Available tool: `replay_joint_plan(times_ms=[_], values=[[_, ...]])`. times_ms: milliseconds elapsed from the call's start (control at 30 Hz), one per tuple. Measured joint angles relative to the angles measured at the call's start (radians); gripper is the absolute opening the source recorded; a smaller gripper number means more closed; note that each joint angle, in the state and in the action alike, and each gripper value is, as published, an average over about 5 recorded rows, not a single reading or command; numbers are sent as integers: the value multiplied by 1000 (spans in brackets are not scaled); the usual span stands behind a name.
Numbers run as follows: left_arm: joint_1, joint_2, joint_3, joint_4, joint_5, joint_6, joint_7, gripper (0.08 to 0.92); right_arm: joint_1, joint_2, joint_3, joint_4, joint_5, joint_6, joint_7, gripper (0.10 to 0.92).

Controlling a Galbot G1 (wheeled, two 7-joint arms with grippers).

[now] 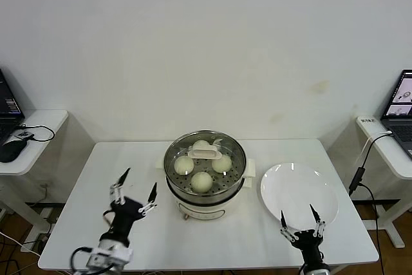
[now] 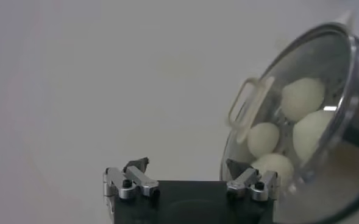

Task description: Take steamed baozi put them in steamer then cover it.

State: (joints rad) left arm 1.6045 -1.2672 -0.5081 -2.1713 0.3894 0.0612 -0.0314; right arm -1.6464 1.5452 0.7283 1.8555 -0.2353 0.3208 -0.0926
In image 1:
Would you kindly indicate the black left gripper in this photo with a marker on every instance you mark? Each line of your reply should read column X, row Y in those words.
column 124, row 218

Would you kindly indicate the black computer mouse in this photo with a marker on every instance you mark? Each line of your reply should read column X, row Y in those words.
column 10, row 151

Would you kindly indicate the stainless steel steamer basket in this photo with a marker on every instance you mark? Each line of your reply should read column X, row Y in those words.
column 238, row 165

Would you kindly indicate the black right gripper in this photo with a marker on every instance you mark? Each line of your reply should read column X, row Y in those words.
column 307, row 246

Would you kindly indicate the grey wall socket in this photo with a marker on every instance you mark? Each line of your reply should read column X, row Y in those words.
column 46, row 186

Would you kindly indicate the white round plate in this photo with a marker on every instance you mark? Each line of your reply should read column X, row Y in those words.
column 299, row 191

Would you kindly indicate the white steamed baozi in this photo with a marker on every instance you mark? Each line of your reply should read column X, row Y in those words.
column 184, row 165
column 199, row 144
column 201, row 182
column 222, row 164

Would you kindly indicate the open dark laptop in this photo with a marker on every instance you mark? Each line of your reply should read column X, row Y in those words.
column 8, row 104
column 400, row 101

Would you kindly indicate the white side table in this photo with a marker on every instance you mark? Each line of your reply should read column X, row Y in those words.
column 367, row 127
column 42, row 152

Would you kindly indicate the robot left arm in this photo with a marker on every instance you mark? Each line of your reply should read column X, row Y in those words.
column 106, row 255

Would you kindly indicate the white electric cooking pot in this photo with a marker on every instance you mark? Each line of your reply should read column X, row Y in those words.
column 206, row 210

